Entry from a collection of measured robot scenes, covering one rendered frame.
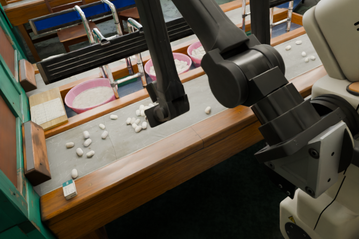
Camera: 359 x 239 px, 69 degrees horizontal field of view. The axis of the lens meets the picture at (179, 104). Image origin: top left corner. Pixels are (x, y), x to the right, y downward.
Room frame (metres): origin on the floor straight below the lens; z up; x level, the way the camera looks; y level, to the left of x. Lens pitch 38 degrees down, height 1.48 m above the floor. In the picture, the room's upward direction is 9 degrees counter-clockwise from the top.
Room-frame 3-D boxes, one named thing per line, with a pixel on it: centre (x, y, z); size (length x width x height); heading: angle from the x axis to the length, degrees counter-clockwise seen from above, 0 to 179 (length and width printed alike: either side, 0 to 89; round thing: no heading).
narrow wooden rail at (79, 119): (1.22, -0.19, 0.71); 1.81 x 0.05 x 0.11; 113
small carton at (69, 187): (0.55, 0.40, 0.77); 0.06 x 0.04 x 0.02; 23
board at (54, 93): (1.05, 0.64, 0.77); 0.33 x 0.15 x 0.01; 23
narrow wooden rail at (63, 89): (1.52, -0.06, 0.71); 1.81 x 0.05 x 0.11; 113
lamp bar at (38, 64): (0.94, 0.17, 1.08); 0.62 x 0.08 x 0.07; 113
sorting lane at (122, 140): (1.05, -0.26, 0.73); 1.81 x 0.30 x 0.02; 113
